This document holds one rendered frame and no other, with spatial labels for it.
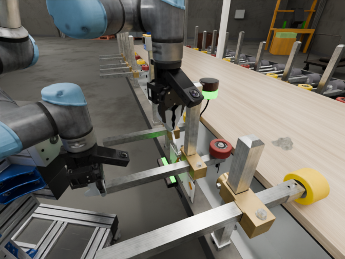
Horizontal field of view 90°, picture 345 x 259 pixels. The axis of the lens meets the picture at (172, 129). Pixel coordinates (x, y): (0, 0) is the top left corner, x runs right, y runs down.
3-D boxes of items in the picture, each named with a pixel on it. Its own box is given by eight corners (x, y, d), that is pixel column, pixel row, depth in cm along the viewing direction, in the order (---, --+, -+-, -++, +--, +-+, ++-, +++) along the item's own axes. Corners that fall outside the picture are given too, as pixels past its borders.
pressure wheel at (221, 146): (213, 176, 65) (217, 153, 59) (203, 162, 71) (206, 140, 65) (231, 170, 67) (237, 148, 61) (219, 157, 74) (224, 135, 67)
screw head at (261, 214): (260, 221, 33) (262, 218, 33) (252, 211, 35) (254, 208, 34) (269, 218, 34) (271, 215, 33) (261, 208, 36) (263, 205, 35)
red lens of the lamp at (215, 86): (204, 92, 50) (205, 85, 49) (195, 85, 55) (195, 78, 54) (222, 89, 52) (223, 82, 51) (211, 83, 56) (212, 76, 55)
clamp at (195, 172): (193, 180, 60) (194, 170, 58) (178, 155, 71) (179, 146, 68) (207, 176, 62) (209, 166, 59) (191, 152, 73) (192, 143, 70)
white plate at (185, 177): (191, 203, 66) (193, 186, 61) (169, 159, 87) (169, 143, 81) (193, 203, 66) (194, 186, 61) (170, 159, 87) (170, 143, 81)
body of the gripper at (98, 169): (75, 172, 53) (61, 140, 46) (104, 165, 55) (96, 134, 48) (72, 192, 47) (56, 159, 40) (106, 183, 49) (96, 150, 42)
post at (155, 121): (153, 126, 112) (148, 50, 88) (151, 122, 116) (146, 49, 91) (160, 124, 114) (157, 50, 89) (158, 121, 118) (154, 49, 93)
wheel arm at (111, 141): (104, 149, 75) (102, 141, 72) (104, 145, 77) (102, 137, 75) (195, 130, 87) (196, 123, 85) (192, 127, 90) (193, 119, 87)
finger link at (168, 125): (161, 125, 58) (160, 99, 52) (173, 133, 54) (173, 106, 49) (154, 128, 56) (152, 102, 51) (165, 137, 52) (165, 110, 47)
